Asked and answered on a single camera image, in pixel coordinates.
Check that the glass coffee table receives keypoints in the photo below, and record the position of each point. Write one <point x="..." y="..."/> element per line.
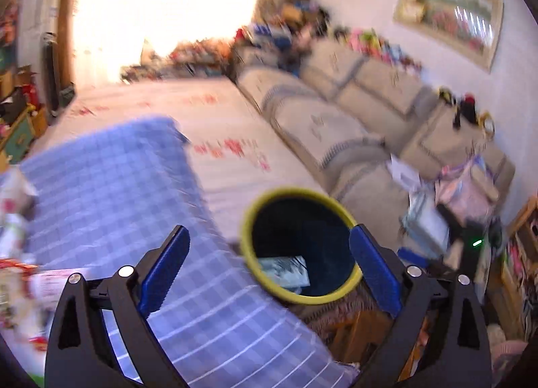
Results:
<point x="185" y="64"/>

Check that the pink printed bag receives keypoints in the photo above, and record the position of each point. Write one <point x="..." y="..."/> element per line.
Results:
<point x="466" y="190"/>

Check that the white paper sheet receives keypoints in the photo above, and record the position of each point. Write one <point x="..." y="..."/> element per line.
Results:
<point x="403" y="173"/>

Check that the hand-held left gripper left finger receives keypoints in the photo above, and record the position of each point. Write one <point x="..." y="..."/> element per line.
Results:
<point x="164" y="270"/>

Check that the printed wrapper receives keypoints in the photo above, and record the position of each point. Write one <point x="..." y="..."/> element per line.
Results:
<point x="281" y="271"/>

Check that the blue checked tablecloth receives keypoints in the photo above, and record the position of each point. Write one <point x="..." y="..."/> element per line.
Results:
<point x="126" y="186"/>

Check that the row of plush toys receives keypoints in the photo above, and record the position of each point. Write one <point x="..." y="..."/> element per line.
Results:
<point x="370" y="41"/>

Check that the framed flower picture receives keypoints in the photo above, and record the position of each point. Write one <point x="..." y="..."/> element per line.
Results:
<point x="449" y="13"/>

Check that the black tower fan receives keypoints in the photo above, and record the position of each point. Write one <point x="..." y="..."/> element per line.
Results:
<point x="51" y="72"/>

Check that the yellow trash bin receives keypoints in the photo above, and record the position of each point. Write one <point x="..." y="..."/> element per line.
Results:
<point x="302" y="228"/>

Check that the beige sofa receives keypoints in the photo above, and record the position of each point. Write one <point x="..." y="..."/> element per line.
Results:
<point x="336" y="127"/>

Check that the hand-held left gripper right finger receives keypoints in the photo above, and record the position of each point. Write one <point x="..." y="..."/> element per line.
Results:
<point x="374" y="270"/>

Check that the wooden stool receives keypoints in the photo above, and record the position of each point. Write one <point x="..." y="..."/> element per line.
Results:
<point x="361" y="337"/>

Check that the wooden shelf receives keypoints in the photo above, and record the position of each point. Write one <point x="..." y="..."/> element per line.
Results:
<point x="517" y="270"/>

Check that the wooden teal tv cabinet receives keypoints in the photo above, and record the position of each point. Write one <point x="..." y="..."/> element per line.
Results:
<point x="19" y="140"/>

